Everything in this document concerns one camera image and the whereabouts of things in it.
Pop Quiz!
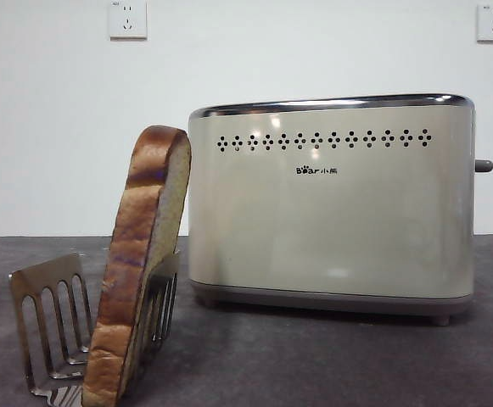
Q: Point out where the brown-crusted bread slice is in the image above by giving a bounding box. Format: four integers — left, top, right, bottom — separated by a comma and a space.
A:
80, 125, 191, 407

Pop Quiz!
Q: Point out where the cream two-slot toaster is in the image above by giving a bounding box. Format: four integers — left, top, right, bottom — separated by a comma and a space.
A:
188, 92, 477, 326

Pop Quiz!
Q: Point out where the shiny metal toast rack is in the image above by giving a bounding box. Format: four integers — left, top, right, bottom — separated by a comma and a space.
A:
8, 249, 182, 407

